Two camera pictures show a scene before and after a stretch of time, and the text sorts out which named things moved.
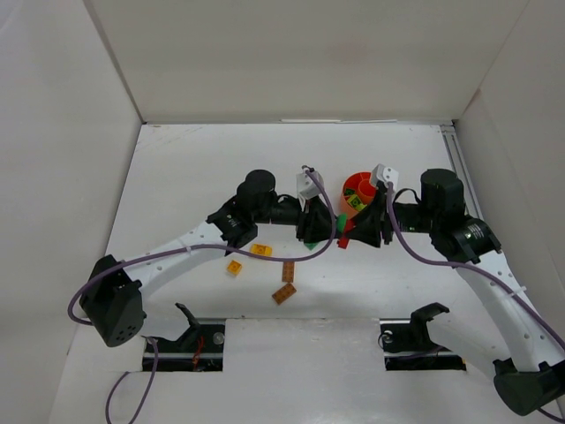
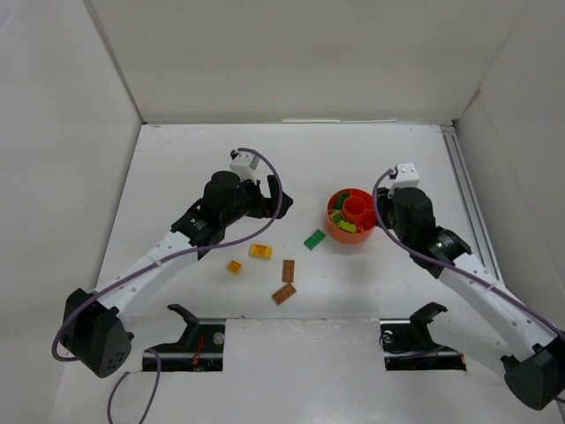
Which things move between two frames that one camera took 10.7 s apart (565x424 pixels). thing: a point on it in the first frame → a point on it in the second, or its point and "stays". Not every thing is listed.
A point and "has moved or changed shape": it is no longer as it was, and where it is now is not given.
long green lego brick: [342, 220] → [340, 199]
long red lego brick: [343, 241] has moved or changed shape
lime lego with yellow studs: [356, 202] → [336, 217]
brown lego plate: [283, 293] stays
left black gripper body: [303, 221] → [268, 200]
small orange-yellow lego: [234, 268] stays
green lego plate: [311, 245] stays
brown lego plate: [288, 271] stays
